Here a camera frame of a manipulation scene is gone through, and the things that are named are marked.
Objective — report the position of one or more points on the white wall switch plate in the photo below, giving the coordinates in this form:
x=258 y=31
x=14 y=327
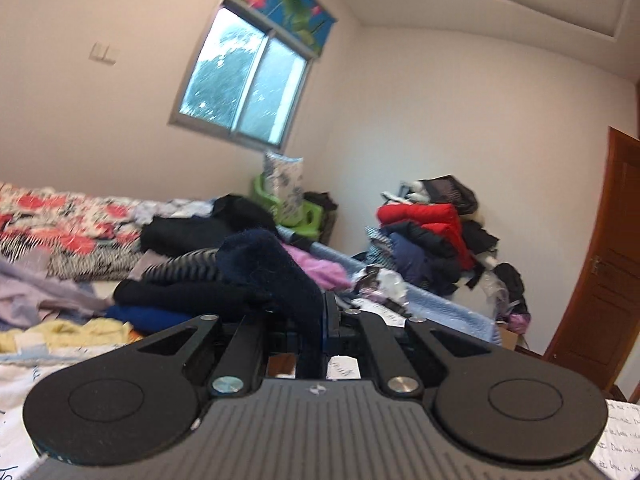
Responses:
x=103 y=53

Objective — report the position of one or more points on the floral blue window valance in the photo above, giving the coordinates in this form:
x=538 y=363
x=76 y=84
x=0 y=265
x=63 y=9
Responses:
x=307 y=22

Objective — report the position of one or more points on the crumpled plastic bag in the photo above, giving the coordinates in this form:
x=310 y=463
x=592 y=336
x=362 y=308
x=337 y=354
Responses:
x=381 y=285

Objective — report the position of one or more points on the pile of dark folded clothes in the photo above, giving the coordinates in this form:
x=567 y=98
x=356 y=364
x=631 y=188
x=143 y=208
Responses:
x=178 y=277

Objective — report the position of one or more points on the white quilt with blue script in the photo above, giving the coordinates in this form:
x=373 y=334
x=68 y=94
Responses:
x=18 y=377

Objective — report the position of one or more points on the floral white pillow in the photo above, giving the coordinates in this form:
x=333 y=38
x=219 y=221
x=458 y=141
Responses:
x=284 y=178

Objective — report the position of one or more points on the yellow fluffy towel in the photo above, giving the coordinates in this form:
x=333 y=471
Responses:
x=54 y=334

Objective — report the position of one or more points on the window with aluminium frame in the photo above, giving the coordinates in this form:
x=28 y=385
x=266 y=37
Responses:
x=243 y=83

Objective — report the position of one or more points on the heap of red and dark clothes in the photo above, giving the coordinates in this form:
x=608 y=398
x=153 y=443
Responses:
x=431 y=233

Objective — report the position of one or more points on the blue textured blanket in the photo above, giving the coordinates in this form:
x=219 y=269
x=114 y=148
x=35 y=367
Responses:
x=421 y=302

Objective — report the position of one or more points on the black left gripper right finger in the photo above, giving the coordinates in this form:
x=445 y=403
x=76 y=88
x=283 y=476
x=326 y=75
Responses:
x=366 y=337

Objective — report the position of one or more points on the green plastic chair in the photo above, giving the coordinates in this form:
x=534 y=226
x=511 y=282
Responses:
x=305 y=222

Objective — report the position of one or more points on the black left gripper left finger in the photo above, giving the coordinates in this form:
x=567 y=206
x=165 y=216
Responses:
x=258 y=347

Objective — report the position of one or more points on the red floral bedspread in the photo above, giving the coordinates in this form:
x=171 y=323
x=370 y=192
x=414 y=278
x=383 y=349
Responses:
x=87 y=238

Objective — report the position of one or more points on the grey and navy knit sweater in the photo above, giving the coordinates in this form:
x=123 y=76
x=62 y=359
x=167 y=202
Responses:
x=257 y=259

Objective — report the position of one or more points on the lavender cloth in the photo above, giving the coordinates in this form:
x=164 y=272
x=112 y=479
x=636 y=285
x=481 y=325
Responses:
x=29 y=295

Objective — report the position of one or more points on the pink purple garment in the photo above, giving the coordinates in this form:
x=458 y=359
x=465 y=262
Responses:
x=328 y=275

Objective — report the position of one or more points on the brown wooden door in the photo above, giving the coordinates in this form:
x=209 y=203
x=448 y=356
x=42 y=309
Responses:
x=601 y=322

